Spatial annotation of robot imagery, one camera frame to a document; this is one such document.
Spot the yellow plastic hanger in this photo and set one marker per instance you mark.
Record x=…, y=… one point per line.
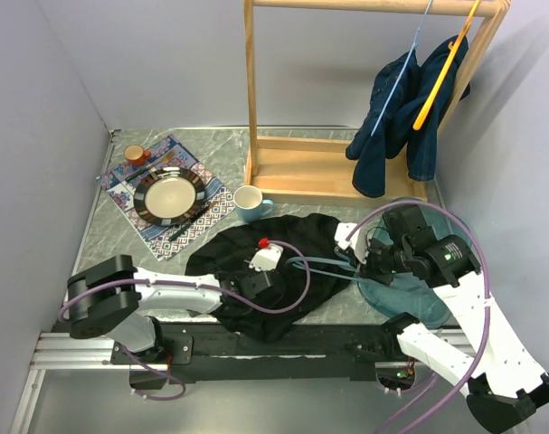
x=454, y=48

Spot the dark denim skirt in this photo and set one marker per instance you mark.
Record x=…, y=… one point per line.
x=421, y=144

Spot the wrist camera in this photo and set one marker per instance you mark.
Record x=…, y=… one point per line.
x=267, y=256
x=351, y=238

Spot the teal plastic hanger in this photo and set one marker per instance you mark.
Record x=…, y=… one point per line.
x=342, y=262

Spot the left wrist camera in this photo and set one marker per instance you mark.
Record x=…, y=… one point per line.
x=267, y=256

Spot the black garment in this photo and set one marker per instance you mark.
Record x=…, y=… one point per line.
x=233, y=248

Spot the orange small cup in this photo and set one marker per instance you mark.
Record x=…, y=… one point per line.
x=137, y=155

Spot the teal plastic basket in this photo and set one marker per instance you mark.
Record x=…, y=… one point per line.
x=409, y=294

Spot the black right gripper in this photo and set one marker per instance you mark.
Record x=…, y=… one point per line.
x=370, y=269

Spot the blue patterned placemat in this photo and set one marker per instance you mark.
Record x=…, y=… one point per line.
x=156, y=238

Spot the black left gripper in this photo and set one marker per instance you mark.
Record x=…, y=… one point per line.
x=242, y=274

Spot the wooden clothes rack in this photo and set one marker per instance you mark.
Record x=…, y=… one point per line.
x=315, y=170

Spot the dark handled knife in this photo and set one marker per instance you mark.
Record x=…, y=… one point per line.
x=186, y=227

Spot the light blue wire hanger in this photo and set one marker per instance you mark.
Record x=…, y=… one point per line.
x=404, y=67

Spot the striped rim dinner plate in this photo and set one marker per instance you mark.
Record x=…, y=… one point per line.
x=169, y=196

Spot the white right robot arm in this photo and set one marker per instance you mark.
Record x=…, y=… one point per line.
x=502, y=383

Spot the light blue mug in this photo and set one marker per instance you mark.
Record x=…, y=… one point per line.
x=250, y=203

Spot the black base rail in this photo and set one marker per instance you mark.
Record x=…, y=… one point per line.
x=186, y=353

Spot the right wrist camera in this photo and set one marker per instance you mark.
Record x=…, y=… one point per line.
x=351, y=238

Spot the green handled fork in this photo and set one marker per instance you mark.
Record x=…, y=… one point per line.
x=147, y=168

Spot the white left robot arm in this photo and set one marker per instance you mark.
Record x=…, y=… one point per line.
x=111, y=298

